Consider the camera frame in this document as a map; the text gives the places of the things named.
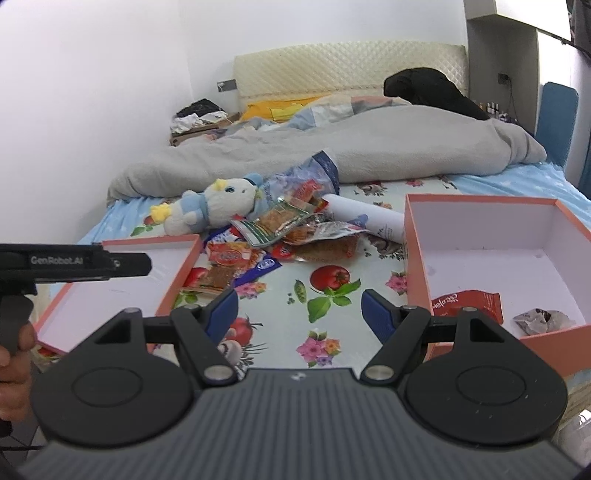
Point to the grey wrapped snack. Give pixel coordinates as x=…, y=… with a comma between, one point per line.
x=540, y=321

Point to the black hanging garment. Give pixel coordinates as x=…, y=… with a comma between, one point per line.
x=582, y=21

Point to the grey duvet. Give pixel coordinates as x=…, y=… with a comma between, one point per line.
x=277, y=152

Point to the blue chair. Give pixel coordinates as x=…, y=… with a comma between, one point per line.
x=556, y=124

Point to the black wall socket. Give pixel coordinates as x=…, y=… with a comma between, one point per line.
x=503, y=78

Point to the row of small bottles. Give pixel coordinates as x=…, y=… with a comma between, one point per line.
x=494, y=108

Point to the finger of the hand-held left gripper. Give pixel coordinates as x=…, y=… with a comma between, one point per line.
x=134, y=264

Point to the person's left hand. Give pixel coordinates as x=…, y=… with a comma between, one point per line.
x=16, y=383

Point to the pile of mixed snack packets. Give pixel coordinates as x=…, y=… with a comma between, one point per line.
x=323, y=251

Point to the grey wall switch plate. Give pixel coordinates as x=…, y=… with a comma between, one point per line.
x=226, y=85

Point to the clear blue-printed plastic bag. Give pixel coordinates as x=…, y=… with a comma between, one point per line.
x=318, y=168

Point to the red packet with white script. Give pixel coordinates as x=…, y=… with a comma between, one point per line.
x=461, y=302

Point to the cream quilted headboard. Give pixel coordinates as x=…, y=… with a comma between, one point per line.
x=323, y=69

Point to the white paper roll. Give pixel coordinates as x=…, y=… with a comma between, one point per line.
x=360, y=212

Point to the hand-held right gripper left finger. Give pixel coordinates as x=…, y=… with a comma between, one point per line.
x=224, y=311

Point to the yellow pillow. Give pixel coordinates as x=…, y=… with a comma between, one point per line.
x=263, y=110

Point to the white and blue plush toy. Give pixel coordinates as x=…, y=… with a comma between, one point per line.
x=221, y=198

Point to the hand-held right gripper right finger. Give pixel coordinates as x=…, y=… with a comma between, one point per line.
x=376, y=314

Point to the white overhead cabinet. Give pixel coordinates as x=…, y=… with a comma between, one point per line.
x=531, y=14

